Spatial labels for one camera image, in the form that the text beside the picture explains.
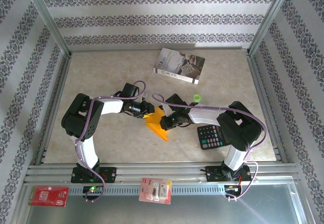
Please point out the orange paper sheet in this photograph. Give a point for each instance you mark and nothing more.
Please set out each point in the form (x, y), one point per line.
(157, 125)

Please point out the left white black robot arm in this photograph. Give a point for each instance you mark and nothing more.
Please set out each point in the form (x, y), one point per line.
(111, 106)

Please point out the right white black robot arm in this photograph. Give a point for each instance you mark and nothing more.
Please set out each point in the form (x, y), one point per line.
(202, 115)

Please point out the sheet metal tray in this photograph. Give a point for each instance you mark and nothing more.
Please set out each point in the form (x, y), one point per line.
(202, 211)

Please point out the black desk calculator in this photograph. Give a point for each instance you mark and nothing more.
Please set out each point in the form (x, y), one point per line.
(210, 137)

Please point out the paperback book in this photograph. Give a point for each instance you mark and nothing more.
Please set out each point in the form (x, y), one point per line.
(177, 64)

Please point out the pink blister pack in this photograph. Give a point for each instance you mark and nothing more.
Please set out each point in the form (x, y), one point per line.
(155, 191)

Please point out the red card package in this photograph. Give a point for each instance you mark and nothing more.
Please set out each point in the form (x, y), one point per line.
(48, 196)

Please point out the long aluminium mounting rail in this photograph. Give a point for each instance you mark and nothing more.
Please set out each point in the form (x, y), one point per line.
(162, 169)

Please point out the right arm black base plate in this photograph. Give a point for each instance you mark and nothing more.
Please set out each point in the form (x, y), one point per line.
(213, 173)

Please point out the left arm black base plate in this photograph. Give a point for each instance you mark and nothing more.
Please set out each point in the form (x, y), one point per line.
(108, 174)

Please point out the aluminium side rail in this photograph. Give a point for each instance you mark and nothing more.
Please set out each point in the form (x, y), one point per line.
(265, 107)
(54, 107)

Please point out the aluminium frame post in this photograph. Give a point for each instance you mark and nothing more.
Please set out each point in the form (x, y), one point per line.
(270, 16)
(43, 13)

